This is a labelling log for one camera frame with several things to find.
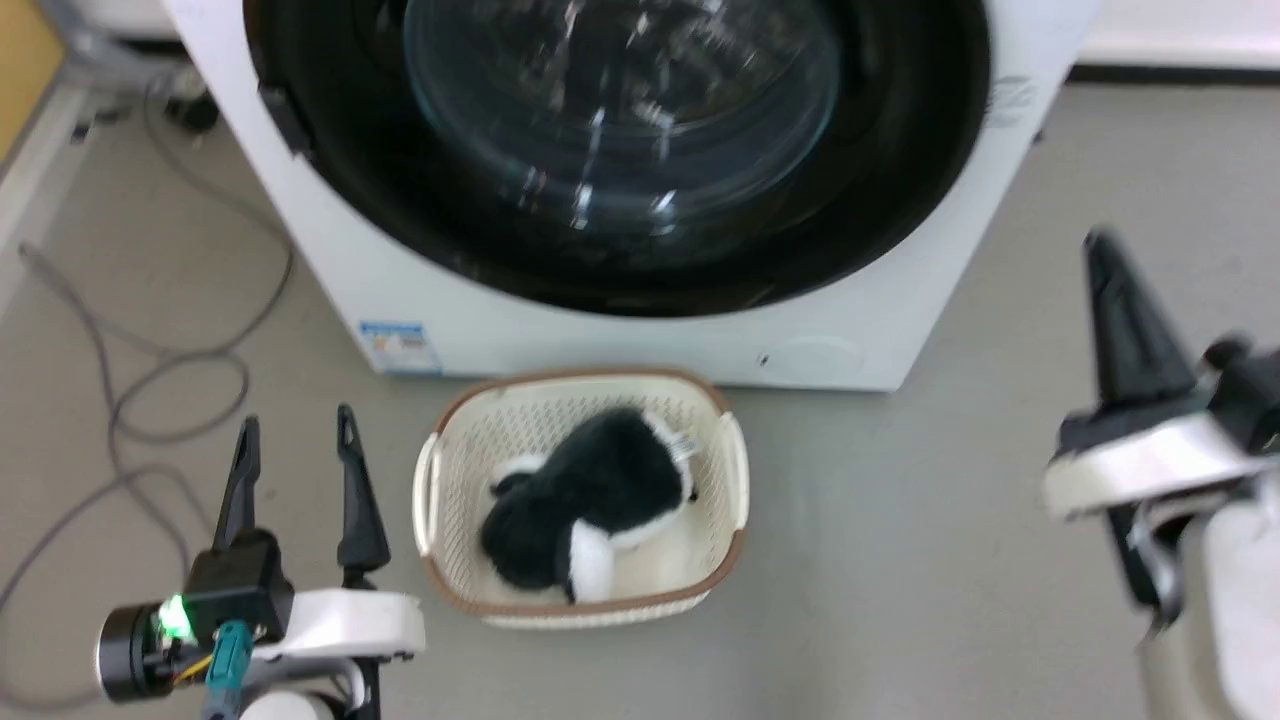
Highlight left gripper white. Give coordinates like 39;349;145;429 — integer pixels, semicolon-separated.
212;403;426;666

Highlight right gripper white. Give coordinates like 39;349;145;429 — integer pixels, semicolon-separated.
1042;228;1280;521

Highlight round black glass washer door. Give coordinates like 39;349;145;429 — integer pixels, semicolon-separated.
243;0;991;319

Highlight white front-load washing machine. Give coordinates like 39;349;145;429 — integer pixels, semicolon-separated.
165;0;1101;393

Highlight cream plastic laundry basket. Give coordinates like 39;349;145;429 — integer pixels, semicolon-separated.
412;368;751;631

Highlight blue white energy label sticker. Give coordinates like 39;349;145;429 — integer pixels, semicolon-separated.
358;320;443;377

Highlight black and white plush toy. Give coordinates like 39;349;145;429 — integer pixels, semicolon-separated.
480;405;701;606

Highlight black power plug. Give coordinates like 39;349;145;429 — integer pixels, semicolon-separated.
163;92;221;135

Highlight yellow wooden panel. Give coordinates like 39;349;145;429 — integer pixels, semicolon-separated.
0;0;67;163

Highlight grey looped floor cable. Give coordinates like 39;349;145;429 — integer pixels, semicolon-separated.
105;75;297;447

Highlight teal plug cable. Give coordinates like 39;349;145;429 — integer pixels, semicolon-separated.
203;620;253;720

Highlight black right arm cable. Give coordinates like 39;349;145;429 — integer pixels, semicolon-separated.
1105;498;1189;633

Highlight grey long floor cable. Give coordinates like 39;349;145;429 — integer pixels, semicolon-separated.
0;243;216;713

